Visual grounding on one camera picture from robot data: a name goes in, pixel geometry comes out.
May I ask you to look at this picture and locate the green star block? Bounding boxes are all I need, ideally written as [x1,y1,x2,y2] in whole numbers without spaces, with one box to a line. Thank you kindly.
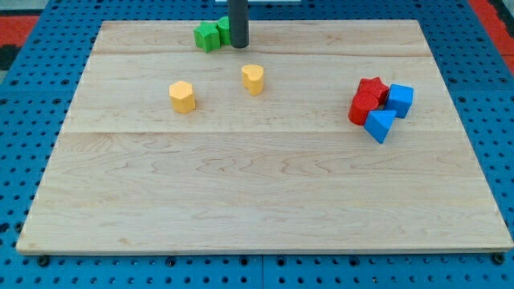
[194,22,221,53]

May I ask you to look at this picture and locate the red star block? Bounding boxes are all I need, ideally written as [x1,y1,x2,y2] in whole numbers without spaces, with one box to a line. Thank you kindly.
[357,77,390,105]

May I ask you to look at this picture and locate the green round block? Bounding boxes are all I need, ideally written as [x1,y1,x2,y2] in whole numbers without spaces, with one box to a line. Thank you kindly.
[217,16,230,45]

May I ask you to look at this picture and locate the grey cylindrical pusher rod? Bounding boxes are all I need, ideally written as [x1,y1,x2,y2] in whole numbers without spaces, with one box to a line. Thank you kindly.
[227,0,249,49]

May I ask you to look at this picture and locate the wooden board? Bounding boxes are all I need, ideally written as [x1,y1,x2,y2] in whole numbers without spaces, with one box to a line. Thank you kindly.
[17,20,513,255]

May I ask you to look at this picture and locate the yellow hexagon block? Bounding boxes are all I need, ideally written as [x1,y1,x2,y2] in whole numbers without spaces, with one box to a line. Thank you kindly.
[169,81,196,113]

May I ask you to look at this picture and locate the blue triangle block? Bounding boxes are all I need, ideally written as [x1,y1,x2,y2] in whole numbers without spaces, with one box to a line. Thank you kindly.
[364,110,396,144]

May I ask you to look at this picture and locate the blue cube block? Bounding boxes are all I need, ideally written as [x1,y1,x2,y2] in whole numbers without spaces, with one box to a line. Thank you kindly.
[385,83,414,119]

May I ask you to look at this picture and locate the yellow heart block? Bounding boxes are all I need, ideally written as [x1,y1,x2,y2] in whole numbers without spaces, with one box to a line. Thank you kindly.
[241,64,264,96]

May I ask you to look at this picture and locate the red cylinder block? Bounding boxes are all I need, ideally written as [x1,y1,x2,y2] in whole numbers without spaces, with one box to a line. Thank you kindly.
[348,92,378,125]

